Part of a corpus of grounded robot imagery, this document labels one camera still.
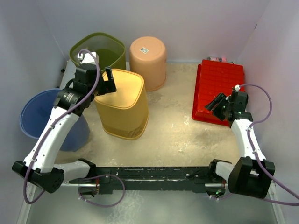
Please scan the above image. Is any small pink capped bottle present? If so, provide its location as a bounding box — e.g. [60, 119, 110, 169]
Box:
[207, 56, 227, 63]

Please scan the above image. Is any red plastic tray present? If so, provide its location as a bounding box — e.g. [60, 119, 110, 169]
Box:
[192, 59, 244, 126]

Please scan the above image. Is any orange round plastic bucket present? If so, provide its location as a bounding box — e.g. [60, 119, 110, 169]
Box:
[129, 36, 167, 91]

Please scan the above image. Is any white yellow-edged board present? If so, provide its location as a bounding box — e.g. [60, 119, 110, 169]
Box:
[59, 59, 76, 89]

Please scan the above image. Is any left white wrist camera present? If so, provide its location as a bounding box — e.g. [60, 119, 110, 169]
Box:
[77, 52, 99, 69]

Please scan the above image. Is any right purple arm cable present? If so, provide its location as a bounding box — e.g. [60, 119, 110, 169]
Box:
[238, 84, 299, 207]

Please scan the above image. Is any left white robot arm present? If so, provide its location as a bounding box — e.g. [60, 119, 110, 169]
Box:
[12, 63, 116, 193]

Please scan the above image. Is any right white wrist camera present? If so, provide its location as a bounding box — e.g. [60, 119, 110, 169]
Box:
[232, 84, 241, 92]

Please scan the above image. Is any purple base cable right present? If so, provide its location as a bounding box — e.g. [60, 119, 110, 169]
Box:
[209, 181, 234, 201]

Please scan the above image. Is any blue round plastic bucket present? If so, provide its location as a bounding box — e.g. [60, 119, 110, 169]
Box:
[20, 88, 90, 152]

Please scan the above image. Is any yellow mesh plastic basket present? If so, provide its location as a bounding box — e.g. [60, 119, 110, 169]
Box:
[94, 69, 149, 140]

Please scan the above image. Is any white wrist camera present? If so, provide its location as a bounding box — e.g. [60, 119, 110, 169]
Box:
[232, 84, 241, 92]
[77, 52, 99, 69]

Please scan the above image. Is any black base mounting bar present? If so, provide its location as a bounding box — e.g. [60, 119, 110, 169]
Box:
[70, 160, 228, 197]

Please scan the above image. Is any green mesh plastic basket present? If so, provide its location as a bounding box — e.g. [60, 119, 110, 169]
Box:
[69, 33, 126, 72]

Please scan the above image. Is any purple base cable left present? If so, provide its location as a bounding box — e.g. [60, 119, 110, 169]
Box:
[78, 174, 126, 208]

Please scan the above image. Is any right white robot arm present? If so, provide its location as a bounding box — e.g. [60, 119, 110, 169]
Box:
[205, 90, 276, 199]

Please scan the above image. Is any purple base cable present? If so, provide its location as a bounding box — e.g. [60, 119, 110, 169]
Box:
[209, 181, 234, 201]
[78, 174, 126, 208]

